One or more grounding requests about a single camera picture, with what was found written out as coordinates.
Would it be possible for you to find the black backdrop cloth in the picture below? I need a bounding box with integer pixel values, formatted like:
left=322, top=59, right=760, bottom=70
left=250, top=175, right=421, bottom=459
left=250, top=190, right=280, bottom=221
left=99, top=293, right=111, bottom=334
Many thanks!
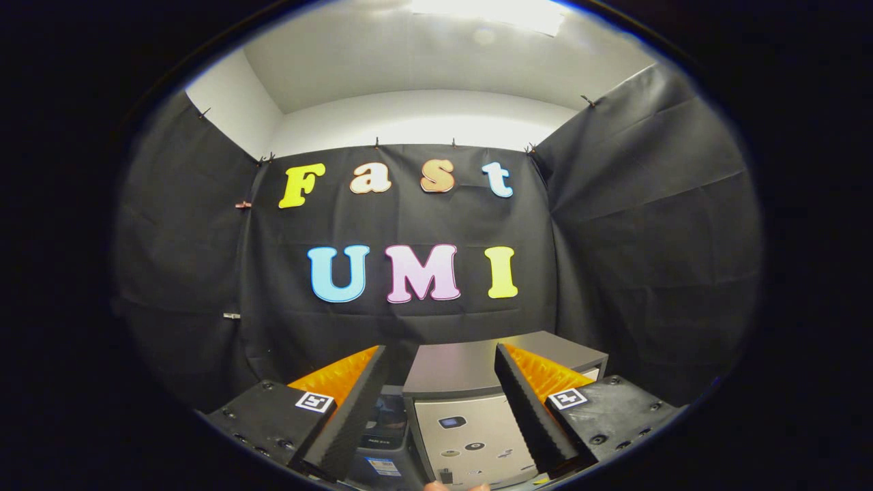
left=113, top=63, right=761, bottom=413

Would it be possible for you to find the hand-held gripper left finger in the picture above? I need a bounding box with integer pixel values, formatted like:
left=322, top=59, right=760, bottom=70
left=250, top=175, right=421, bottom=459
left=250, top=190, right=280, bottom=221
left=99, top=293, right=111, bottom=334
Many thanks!
left=203, top=344, right=392, bottom=484

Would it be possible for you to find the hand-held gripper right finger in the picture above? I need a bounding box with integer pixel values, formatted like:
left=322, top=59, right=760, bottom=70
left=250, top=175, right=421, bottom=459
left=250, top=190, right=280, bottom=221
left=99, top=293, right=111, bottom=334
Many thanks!
left=494, top=342, right=687, bottom=479

